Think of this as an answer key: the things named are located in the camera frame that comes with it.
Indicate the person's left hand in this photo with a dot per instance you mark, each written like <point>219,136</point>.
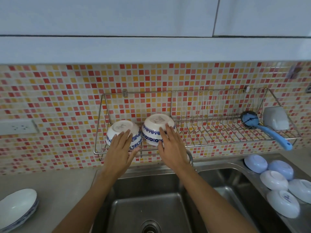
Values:
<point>116,157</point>

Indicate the person's right hand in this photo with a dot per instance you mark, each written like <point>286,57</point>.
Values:
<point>173,152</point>

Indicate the person's right thumb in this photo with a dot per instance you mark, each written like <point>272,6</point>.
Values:
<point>160,148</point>

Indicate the person's left thumb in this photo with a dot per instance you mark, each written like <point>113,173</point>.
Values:
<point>134,152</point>

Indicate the person's right little finger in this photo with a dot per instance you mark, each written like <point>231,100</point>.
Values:
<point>180,142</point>

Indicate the person's right middle finger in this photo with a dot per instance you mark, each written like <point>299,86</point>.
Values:
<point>168,132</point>

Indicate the white bowl blue floral band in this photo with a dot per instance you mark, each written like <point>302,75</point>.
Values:
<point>121,127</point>
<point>153,129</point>

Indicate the person's left forearm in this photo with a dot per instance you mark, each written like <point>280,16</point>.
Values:
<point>90,201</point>

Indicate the person's right forearm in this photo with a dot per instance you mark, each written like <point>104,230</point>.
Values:
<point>213,203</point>

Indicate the chrome faucet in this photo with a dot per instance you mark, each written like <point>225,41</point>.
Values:
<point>190,158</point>

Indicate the stainless steel double sink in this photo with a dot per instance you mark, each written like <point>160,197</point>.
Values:
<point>150,206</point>

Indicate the sink drain strainer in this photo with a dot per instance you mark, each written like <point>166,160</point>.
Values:
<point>151,227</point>

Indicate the pale blue plastic bowl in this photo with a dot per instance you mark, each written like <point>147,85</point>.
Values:
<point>300,190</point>
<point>273,180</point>
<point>255,163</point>
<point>281,169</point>

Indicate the white cabinet bottom panel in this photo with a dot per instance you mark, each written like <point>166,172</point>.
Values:
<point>155,49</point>

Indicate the blue dish brush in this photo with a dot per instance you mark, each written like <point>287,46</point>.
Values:
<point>269,133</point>

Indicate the white plastic cup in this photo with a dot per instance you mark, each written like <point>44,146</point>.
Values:
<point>275,118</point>

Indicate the pale bowl with blue mark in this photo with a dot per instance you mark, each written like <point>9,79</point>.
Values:
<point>283,203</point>

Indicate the blue rimmed plate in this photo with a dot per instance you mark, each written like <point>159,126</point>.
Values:
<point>26,219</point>

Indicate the white deep plate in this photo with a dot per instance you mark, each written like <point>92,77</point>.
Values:
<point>17,206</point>

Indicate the white wall socket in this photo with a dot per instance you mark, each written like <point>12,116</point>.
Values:
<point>18,127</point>

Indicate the white wall cabinet door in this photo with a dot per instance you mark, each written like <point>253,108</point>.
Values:
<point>263,15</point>
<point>107,15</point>

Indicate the clear adhesive wall hook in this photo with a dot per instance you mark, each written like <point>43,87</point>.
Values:
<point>295,71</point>

